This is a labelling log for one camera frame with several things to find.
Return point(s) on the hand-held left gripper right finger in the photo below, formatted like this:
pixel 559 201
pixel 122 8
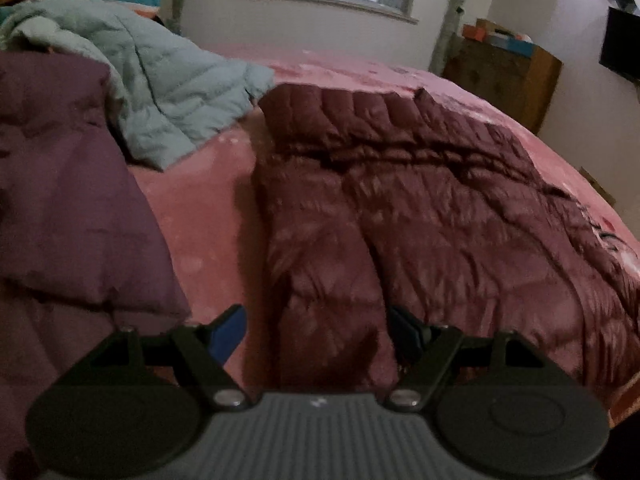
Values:
pixel 406 332

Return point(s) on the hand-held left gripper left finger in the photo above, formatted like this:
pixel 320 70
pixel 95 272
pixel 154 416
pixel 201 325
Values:
pixel 227 332

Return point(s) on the maroon down jacket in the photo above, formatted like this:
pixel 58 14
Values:
pixel 440 220

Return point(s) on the pink bed blanket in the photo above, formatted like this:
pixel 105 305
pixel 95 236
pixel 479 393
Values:
pixel 200 220

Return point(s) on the purple down jacket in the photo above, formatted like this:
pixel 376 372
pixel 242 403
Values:
pixel 65 200

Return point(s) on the light green down jacket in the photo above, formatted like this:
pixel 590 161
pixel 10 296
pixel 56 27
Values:
pixel 165 90

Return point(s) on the wooden cabinet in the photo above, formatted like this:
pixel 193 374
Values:
pixel 505 80

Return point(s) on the orange box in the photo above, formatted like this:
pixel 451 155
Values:
pixel 474 33

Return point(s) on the blue box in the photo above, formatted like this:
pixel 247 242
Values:
pixel 512 44

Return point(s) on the wall-mounted television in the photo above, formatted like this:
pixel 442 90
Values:
pixel 622 45

